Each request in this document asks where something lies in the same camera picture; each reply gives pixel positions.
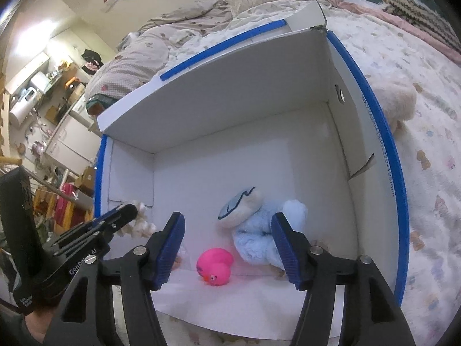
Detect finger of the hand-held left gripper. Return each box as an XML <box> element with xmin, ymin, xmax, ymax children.
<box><xmin>58</xmin><ymin>205</ymin><xmax>125</xmax><ymax>242</ymax></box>
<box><xmin>90</xmin><ymin>204</ymin><xmax>139</xmax><ymax>247</ymax></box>

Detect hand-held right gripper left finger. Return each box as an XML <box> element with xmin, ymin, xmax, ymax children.
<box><xmin>52</xmin><ymin>212</ymin><xmax>186</xmax><ymax>346</ymax></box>

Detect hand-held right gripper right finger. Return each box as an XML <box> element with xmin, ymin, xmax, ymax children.
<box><xmin>271</xmin><ymin>212</ymin><xmax>416</xmax><ymax>346</ymax></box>

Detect clear plastic toy packet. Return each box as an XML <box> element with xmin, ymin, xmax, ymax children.
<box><xmin>175</xmin><ymin>245</ymin><xmax>191</xmax><ymax>271</ymax></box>

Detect white fluffy plush toy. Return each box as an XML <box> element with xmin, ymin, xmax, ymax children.
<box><xmin>119</xmin><ymin>200</ymin><xmax>158</xmax><ymax>239</ymax></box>

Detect light blue plush toy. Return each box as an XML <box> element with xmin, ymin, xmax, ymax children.
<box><xmin>217</xmin><ymin>187</ymin><xmax>308</xmax><ymax>272</ymax></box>

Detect pink rubber duck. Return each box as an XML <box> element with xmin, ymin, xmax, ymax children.
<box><xmin>196</xmin><ymin>247</ymin><xmax>235</xmax><ymax>287</ymax></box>

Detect blue and white cardboard box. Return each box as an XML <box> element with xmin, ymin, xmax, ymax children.
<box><xmin>93</xmin><ymin>0</ymin><xmax>411</xmax><ymax>341</ymax></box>

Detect person's left hand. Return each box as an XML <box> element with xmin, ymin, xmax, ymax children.
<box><xmin>22</xmin><ymin>304</ymin><xmax>73</xmax><ymax>346</ymax></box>

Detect red cloth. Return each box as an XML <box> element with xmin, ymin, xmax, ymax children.
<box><xmin>54</xmin><ymin>183</ymin><xmax>76</xmax><ymax>224</ymax></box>

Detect yellow wooden rack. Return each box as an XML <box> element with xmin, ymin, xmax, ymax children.
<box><xmin>0</xmin><ymin>157</ymin><xmax>60</xmax><ymax>220</ymax></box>

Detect white floor cabinet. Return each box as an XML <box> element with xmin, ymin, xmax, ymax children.
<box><xmin>45</xmin><ymin>117</ymin><xmax>101</xmax><ymax>168</ymax></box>

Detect white water heater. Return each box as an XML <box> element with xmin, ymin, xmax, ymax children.
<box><xmin>9</xmin><ymin>87</ymin><xmax>38</xmax><ymax>127</ymax></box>

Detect checked grey duvet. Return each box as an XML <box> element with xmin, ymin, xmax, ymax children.
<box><xmin>86</xmin><ymin>0</ymin><xmax>235</xmax><ymax>101</ymax></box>

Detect hanging dark clothes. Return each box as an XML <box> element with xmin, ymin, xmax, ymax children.
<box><xmin>81</xmin><ymin>48</ymin><xmax>105</xmax><ymax>71</ymax></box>

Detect beige fluffy plush toy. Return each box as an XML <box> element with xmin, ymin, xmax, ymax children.
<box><xmin>367</xmin><ymin>76</ymin><xmax>418</xmax><ymax>134</ymax></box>

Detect pink blanket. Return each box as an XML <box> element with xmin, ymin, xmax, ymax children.
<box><xmin>295</xmin><ymin>0</ymin><xmax>461</xmax><ymax>62</ymax></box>

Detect striped knitted cloth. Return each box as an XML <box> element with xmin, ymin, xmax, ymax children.
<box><xmin>382</xmin><ymin>0</ymin><xmax>461</xmax><ymax>44</ymax></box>

